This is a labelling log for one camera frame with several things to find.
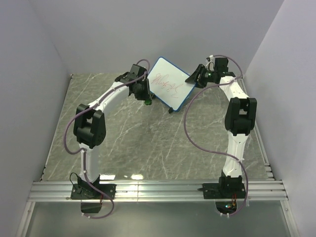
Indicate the aluminium front rail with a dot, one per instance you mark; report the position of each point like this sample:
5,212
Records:
153,191

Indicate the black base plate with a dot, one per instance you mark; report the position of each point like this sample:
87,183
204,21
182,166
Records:
222,191
82,193

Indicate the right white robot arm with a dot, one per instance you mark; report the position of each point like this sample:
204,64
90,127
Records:
239,122

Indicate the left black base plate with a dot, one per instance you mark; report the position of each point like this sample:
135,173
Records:
82,193

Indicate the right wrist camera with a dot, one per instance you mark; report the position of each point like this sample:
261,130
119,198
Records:
221,65

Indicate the black wire whiteboard stand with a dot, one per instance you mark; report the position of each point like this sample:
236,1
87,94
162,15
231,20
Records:
170,110

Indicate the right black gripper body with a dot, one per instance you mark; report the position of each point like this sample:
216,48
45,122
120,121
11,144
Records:
205,76

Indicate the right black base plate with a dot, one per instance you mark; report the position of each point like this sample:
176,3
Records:
222,191

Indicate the blue framed whiteboard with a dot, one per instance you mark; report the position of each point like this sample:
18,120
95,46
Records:
167,83

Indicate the green whiteboard eraser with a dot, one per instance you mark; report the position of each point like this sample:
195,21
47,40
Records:
148,102

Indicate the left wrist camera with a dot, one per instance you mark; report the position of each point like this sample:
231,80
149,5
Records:
136,72

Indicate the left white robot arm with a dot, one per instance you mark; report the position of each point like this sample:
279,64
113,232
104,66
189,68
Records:
90,122

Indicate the aluminium rail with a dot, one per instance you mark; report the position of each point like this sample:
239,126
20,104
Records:
267,165
153,191

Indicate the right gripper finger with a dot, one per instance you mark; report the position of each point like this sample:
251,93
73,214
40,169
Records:
192,78
198,70

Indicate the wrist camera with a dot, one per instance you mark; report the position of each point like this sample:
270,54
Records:
221,65
136,72

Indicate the aluminium right side rail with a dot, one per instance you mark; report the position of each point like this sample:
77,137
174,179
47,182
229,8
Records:
267,165

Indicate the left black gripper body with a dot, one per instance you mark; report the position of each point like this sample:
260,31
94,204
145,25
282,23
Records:
142,89

